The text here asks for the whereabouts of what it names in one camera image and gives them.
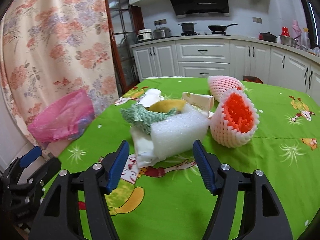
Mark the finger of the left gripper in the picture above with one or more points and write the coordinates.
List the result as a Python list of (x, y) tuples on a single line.
[(30, 157)]

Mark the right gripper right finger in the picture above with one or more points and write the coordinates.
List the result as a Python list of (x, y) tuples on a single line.
[(262, 215)]

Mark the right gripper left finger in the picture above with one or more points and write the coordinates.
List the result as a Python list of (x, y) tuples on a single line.
[(70, 193)]

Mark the large foam fruit net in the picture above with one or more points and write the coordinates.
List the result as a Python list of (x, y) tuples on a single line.
[(235, 119)]

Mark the green white dish cloth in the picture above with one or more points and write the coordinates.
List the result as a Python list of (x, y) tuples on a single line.
[(141, 118)]

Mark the white foam block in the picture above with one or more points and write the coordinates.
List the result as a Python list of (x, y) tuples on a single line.
[(177, 133)]

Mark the pink trash bag bin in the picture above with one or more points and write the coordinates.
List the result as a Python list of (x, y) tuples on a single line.
[(65, 119)]

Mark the green cartoon tablecloth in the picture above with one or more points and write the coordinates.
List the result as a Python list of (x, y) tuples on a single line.
[(170, 201)]

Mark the floral curtain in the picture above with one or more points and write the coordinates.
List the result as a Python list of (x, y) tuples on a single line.
[(50, 48)]

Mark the crushed white paper cup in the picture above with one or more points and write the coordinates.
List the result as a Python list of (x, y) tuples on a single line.
[(150, 97)]

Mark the printed paper cup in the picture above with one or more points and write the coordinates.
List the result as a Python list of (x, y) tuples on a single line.
[(203, 103)]

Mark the small foam fruit net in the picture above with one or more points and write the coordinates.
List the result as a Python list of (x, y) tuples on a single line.
[(219, 84)]

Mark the white rice cooker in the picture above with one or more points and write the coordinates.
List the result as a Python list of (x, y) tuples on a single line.
[(144, 35)]

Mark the wooden glass door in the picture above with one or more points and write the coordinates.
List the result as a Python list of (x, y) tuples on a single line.
[(124, 21)]

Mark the white base cabinets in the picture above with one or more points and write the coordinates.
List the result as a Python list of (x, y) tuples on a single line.
[(236, 56)]

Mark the silver pressure cooker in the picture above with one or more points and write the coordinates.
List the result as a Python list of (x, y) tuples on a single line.
[(162, 32)]

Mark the steel mixing bowl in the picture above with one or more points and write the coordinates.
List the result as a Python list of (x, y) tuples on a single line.
[(289, 41)]

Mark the black red casserole pot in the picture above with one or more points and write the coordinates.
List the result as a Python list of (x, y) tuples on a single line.
[(268, 37)]

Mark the black stock pot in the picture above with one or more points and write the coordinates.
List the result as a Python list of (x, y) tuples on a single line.
[(188, 29)]

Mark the black frying pan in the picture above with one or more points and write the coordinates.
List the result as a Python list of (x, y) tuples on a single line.
[(220, 29)]

